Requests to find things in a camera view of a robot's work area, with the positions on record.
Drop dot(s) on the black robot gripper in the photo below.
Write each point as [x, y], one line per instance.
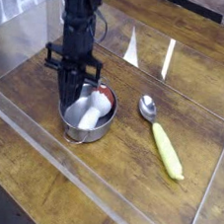
[75, 55]

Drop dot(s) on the red and white toy mushroom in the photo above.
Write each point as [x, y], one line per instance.
[101, 103]

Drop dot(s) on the small silver pot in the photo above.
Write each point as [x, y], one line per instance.
[71, 117]

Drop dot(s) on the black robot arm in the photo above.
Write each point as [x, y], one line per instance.
[82, 12]

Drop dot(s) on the black bar on table edge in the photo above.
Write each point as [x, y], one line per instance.
[201, 11]

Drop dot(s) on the spoon with yellow handle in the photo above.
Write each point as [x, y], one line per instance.
[167, 152]

